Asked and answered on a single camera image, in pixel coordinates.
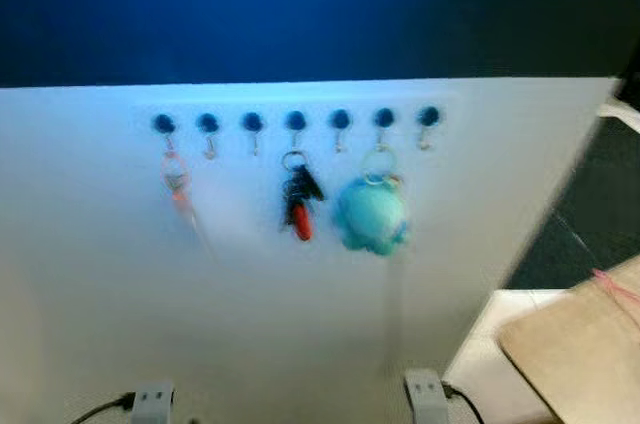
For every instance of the blue knob metal hook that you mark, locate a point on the blue knob metal hook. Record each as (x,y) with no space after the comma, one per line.
(429,116)
(164,123)
(252,122)
(208,123)
(296,121)
(340,120)
(384,118)

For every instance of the light wooden table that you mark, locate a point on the light wooden table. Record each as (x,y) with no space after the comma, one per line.
(570,354)

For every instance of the dark grey rug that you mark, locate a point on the dark grey rug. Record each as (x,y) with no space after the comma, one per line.
(590,204)

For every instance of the pink key bunch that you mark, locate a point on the pink key bunch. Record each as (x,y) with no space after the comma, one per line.
(177,189)

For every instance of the white hook board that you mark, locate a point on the white hook board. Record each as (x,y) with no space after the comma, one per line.
(100,294)

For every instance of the white low table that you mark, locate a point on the white low table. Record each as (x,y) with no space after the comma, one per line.
(622,111)

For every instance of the black and red keys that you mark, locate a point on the black and red keys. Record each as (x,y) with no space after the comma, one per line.
(300,204)

